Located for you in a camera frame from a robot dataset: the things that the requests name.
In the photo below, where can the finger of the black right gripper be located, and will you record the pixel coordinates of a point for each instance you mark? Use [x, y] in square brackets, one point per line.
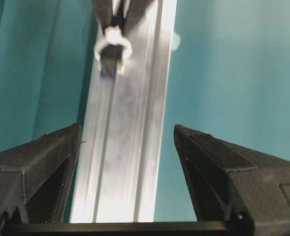
[103, 11]
[133, 11]

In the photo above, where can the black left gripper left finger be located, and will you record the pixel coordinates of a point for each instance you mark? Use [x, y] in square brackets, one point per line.
[35, 177]

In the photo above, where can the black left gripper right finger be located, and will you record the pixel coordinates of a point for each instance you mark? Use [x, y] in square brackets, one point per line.
[236, 184]

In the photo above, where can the aluminium extrusion rail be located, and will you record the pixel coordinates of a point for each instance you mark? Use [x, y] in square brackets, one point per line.
[117, 171]

